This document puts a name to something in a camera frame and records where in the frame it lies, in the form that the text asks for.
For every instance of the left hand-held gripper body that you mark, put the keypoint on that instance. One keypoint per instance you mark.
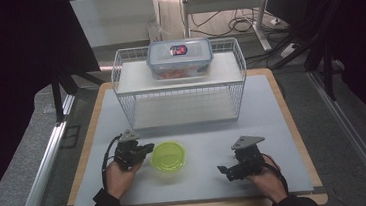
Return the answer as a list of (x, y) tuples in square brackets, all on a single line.
[(128, 151)]

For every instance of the aluminium rail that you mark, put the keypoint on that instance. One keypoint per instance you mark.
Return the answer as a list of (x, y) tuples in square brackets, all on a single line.
[(359, 154), (40, 182)]

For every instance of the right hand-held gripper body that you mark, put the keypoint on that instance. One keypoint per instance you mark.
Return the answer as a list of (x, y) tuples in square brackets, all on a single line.
[(249, 154)]

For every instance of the clear storage box blue lid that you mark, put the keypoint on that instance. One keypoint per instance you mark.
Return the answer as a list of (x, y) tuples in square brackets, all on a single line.
[(167, 58)]

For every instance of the person's left hand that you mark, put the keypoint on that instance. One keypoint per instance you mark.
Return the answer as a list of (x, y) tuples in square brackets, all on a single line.
[(119, 184)]

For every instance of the black metal stand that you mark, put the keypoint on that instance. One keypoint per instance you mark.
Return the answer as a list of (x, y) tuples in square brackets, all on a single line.
[(57, 97)]

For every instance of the white desk frame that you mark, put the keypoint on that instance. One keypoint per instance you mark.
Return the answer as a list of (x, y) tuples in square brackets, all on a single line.
[(224, 2)]

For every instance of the grey table mat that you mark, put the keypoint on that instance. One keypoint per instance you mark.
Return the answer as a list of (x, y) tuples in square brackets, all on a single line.
[(204, 181)]

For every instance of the white panel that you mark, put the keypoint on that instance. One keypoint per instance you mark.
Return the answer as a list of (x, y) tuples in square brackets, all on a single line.
[(113, 20)]

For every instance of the person's right hand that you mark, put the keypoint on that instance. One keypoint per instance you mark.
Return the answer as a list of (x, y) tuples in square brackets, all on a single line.
[(268, 182)]

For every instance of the white power strip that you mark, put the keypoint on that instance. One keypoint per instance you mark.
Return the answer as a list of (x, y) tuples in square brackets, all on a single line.
[(289, 50)]

